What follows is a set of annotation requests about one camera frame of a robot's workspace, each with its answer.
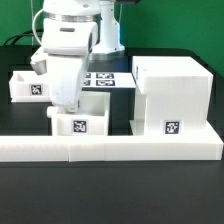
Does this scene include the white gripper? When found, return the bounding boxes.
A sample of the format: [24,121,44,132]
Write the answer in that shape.
[47,55,89,113]

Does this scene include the white front drawer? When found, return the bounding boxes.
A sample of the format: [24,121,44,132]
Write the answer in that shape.
[47,91,110,136]

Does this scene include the white drawer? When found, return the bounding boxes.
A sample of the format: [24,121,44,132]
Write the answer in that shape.
[9,71,50,103]
[47,91,110,136]

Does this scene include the white drawer cabinet box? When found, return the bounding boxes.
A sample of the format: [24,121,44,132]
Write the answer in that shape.
[130,56,213,135]

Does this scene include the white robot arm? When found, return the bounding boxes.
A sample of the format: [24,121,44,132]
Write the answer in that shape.
[31,0,125,113]

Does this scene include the white rear drawer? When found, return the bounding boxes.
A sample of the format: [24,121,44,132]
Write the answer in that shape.
[9,71,50,103]

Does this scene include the white marker tag sheet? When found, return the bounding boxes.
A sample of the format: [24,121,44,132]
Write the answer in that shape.
[83,72,135,88]

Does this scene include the white L-shaped fence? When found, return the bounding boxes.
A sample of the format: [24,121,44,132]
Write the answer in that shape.
[0,126,223,162]

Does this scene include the black cables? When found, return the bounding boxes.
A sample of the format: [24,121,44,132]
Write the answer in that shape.
[2,29,44,47]

